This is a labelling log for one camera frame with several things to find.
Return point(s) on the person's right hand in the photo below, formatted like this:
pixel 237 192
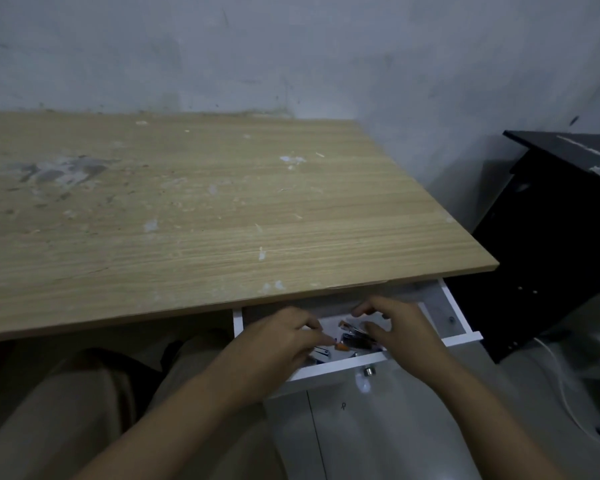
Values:
pixel 410 339

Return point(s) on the person's left hand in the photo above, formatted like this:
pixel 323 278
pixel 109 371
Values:
pixel 267 352

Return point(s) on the person's right fingers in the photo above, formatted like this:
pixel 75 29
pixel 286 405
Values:
pixel 377 307

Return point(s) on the person's left fingers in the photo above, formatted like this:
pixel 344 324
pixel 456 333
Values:
pixel 314 330

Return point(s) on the person's right forearm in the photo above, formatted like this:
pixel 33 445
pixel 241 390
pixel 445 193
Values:
pixel 485 424

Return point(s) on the person's left forearm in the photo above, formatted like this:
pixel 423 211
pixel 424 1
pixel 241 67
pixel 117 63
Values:
pixel 170 429

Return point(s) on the orange and silver item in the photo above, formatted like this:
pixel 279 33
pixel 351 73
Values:
pixel 346 325

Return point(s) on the black and silver stapler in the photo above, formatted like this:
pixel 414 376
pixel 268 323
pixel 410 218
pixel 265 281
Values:
pixel 356 340

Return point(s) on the silver drawer knob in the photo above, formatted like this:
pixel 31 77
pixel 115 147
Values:
pixel 367 370

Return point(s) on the white drawer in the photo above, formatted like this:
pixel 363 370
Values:
pixel 450 317

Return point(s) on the white cabinet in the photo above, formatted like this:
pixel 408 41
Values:
pixel 395 429

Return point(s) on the black wooden furniture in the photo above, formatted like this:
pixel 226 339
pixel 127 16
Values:
pixel 545 244

